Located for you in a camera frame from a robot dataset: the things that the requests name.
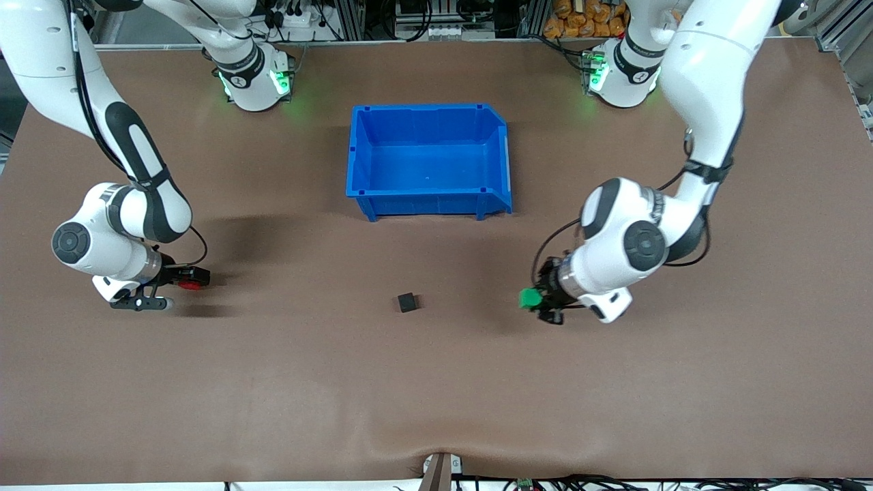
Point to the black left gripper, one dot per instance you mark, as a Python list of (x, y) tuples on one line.
[(550, 289)]

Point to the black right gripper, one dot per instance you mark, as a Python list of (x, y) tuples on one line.
[(169, 273)]

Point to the red cube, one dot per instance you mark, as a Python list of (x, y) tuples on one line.
[(191, 286)]

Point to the green cube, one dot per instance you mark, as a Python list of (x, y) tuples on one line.
[(528, 299)]

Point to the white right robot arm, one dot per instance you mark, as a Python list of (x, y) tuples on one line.
[(48, 61)]

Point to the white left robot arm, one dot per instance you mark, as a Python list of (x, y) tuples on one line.
[(702, 82)]

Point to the black cube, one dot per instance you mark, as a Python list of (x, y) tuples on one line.
[(407, 302)]

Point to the blue plastic bin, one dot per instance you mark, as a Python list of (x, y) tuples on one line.
[(428, 164)]

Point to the small green circuit board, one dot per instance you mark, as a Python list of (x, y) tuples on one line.
[(525, 484)]

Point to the white power strip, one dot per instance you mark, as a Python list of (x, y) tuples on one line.
[(293, 20), (447, 31)]

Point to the orange lumpy objects pile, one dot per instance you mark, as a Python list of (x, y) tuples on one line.
[(583, 20)]

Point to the aluminium frame post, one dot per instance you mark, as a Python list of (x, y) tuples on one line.
[(852, 41)]

